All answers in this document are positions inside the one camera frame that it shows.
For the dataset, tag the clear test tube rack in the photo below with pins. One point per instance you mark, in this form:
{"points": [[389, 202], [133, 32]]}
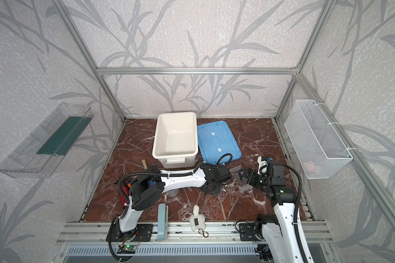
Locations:
{"points": [[236, 180]]}

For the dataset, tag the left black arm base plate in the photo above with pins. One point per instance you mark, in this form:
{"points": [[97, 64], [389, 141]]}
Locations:
{"points": [[142, 233]]}

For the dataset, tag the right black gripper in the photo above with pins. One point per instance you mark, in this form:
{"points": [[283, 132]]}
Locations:
{"points": [[250, 175]]}

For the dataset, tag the green circuit board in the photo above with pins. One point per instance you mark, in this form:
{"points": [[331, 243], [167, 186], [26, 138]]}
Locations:
{"points": [[126, 249]]}

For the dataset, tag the white plastic squeeze bottle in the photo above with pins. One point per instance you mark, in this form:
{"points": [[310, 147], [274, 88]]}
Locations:
{"points": [[197, 220]]}

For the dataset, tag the blue plastic bin lid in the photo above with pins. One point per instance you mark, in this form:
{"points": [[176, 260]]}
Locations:
{"points": [[216, 139]]}

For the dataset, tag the clear acrylic wall shelf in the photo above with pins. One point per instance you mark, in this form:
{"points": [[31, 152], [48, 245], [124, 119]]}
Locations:
{"points": [[39, 155]]}

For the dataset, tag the light blue standing block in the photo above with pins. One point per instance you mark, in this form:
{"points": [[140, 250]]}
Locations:
{"points": [[163, 214]]}

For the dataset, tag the white plastic storage bin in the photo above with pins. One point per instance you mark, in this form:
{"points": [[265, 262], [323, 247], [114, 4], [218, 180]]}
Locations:
{"points": [[175, 142]]}

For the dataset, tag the aluminium front rail frame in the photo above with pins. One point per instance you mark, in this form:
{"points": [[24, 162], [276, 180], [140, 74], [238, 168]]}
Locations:
{"points": [[180, 232]]}

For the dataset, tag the pink object in basket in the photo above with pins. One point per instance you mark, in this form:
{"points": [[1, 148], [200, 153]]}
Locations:
{"points": [[310, 167]]}

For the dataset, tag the white wire mesh basket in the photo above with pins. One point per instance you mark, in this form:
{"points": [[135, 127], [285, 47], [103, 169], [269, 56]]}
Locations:
{"points": [[315, 139]]}

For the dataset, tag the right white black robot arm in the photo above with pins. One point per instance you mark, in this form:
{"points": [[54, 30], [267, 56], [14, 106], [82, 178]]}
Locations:
{"points": [[282, 231]]}

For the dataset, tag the clear plastic measuring beaker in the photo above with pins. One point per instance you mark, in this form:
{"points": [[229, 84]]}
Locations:
{"points": [[173, 193]]}

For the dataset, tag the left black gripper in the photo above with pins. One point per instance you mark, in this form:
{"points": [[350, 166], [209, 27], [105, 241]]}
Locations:
{"points": [[224, 174]]}

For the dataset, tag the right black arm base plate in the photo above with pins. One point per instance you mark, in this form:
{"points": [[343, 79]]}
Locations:
{"points": [[248, 232]]}

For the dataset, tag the blue garden trowel wooden handle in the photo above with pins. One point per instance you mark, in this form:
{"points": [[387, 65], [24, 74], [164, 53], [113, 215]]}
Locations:
{"points": [[144, 163]]}

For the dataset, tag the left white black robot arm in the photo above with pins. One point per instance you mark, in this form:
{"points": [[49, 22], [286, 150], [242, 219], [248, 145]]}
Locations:
{"points": [[141, 190]]}

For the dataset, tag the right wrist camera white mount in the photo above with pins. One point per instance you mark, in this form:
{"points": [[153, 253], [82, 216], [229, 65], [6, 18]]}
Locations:
{"points": [[263, 164]]}

